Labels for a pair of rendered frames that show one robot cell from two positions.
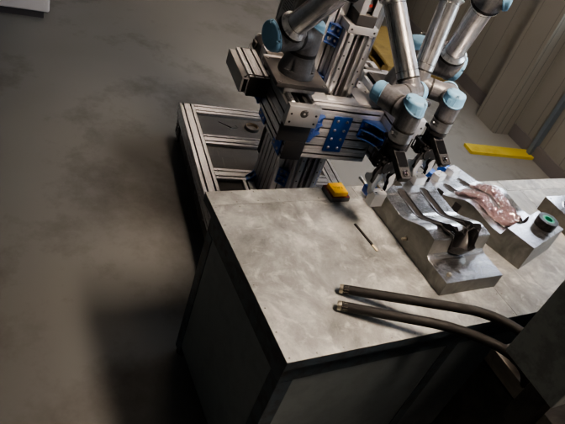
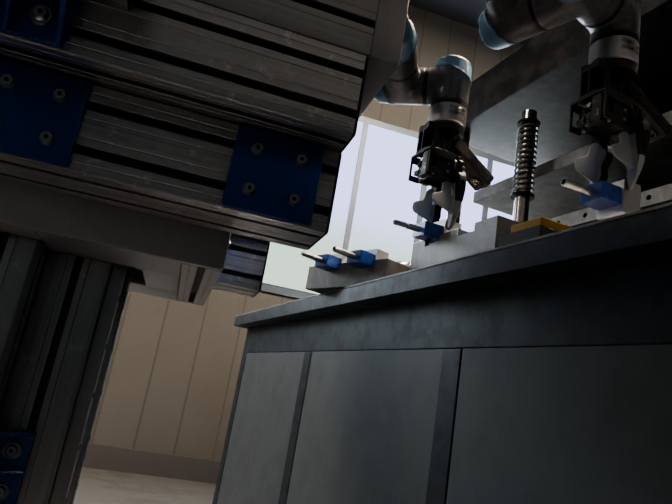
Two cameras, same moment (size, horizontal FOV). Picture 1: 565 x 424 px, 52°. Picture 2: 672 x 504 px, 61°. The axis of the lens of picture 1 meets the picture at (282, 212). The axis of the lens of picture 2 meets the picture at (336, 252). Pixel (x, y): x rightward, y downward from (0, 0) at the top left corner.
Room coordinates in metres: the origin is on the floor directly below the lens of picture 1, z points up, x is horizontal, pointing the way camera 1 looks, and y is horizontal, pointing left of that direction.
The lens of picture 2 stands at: (1.87, 0.62, 0.56)
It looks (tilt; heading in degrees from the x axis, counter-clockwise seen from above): 14 degrees up; 285
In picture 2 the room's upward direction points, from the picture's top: 10 degrees clockwise
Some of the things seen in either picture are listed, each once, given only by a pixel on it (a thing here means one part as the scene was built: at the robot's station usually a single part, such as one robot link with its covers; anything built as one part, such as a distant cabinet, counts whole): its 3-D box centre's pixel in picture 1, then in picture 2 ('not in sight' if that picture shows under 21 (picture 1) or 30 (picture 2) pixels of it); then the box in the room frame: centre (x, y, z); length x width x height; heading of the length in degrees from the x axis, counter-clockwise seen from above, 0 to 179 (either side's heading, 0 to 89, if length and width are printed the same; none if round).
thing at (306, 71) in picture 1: (299, 60); not in sight; (2.18, 0.15, 1.09); 0.15 x 0.15 x 0.10
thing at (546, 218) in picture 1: (546, 222); not in sight; (1.94, -0.95, 0.93); 0.08 x 0.08 x 0.04
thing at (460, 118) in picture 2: (440, 124); (448, 120); (1.97, -0.42, 1.13); 0.08 x 0.08 x 0.05
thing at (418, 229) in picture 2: (410, 172); (423, 230); (1.98, -0.41, 0.90); 0.13 x 0.05 x 0.05; 37
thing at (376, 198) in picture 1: (368, 188); (595, 194); (1.71, -0.25, 0.93); 0.13 x 0.05 x 0.05; 37
